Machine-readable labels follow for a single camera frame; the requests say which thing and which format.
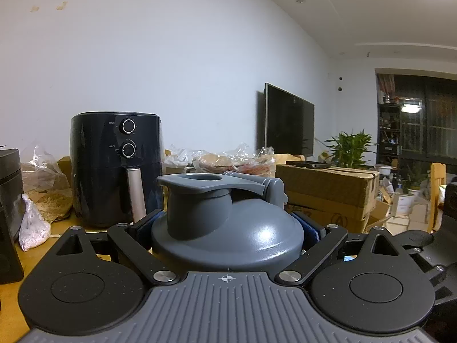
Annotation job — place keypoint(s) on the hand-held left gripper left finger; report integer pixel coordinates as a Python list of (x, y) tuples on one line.
[(146, 230)]

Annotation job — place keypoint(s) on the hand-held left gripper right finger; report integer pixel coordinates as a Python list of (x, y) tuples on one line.
[(309, 230)]

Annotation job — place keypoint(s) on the large cardboard box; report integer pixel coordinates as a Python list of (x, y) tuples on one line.
[(321, 193)]

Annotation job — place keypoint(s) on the black flat tray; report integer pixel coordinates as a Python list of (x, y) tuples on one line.
[(307, 164)]

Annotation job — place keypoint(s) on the crumpled clear plastic bag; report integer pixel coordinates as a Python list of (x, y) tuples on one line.
[(178, 160)]

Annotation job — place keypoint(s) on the pile of small cartons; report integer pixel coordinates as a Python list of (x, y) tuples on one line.
[(403, 210)]

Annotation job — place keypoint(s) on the dark air fryer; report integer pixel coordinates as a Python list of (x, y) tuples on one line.
[(96, 171)]

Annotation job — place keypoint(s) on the wooden chair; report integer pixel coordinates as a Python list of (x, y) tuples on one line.
[(438, 193)]

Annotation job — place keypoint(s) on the green potted plant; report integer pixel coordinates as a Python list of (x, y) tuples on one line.
[(351, 150)]

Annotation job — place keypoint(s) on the small potted plant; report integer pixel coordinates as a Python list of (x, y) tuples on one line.
[(416, 185)]

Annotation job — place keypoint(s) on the white pot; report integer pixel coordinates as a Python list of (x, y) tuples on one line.
[(382, 170)]

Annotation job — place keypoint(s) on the plastic bag of flatbreads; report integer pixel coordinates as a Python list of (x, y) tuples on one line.
[(232, 164)]

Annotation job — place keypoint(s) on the small yellow cardboard box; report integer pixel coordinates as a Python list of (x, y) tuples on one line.
[(64, 168)]

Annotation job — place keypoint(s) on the clear bag with brown paper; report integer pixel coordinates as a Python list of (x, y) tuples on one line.
[(46, 185)]

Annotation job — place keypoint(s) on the black television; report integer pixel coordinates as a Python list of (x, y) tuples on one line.
[(289, 121)]

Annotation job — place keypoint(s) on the small white filled bag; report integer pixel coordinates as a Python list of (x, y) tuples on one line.
[(34, 228)]

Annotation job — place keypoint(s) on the dark storage shelf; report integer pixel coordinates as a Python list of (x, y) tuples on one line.
[(388, 128)]

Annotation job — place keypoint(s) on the grey rice cooker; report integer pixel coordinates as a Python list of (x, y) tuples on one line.
[(9, 221)]

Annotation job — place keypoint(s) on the dark glass balcony door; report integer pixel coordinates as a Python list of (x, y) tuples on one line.
[(435, 132)]

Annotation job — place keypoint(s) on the patterned curtain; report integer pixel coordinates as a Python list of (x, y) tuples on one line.
[(386, 84)]

